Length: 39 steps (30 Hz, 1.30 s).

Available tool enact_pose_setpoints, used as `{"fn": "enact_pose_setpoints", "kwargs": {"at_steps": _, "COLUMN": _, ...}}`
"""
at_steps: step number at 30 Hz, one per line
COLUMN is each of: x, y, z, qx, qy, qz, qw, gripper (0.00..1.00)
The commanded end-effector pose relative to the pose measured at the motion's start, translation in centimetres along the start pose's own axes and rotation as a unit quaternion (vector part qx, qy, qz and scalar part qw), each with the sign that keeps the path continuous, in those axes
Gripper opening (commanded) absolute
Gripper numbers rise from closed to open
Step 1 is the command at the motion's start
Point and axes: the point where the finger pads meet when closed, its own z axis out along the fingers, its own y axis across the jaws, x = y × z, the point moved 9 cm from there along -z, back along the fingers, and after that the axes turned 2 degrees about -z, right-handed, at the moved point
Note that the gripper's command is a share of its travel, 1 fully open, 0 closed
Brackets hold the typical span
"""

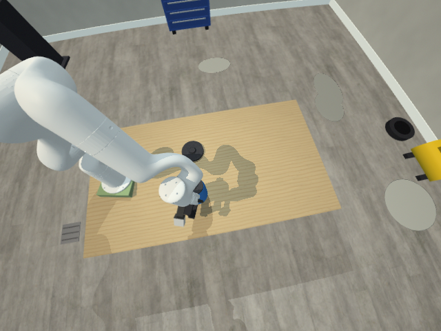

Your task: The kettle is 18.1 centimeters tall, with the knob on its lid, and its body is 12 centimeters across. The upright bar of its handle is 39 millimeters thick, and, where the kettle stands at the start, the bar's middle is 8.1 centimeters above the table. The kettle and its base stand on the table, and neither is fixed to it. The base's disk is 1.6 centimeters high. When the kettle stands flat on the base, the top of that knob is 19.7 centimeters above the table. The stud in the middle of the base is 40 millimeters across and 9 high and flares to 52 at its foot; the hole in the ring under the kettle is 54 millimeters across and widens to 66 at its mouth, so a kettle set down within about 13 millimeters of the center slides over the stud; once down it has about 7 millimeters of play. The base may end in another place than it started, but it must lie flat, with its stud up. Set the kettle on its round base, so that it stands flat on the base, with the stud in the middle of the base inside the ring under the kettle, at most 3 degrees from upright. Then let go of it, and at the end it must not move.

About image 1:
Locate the blue kettle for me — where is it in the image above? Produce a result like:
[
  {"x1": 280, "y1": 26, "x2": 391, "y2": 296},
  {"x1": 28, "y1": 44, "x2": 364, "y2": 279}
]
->
[{"x1": 184, "y1": 181, "x2": 207, "y2": 219}]

